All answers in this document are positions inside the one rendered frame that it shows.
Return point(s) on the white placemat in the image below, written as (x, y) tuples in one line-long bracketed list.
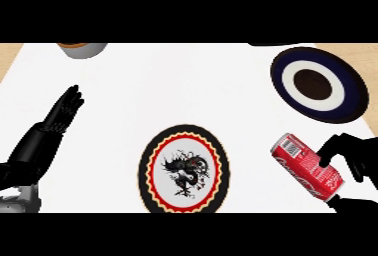
[(191, 100)]

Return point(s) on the black object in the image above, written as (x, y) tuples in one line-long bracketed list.
[(270, 44)]

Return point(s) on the navy white ringed plate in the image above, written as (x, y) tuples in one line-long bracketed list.
[(318, 84)]

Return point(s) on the black red dragon plate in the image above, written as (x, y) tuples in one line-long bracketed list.
[(183, 169)]

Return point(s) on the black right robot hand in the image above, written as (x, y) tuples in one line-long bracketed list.
[(358, 153)]

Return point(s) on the red soda can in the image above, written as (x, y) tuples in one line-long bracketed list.
[(307, 166)]

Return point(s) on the grey cup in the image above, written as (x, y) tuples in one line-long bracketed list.
[(82, 50)]

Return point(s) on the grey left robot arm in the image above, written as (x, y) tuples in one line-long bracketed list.
[(19, 199)]

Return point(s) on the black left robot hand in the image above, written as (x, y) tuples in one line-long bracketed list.
[(36, 143)]

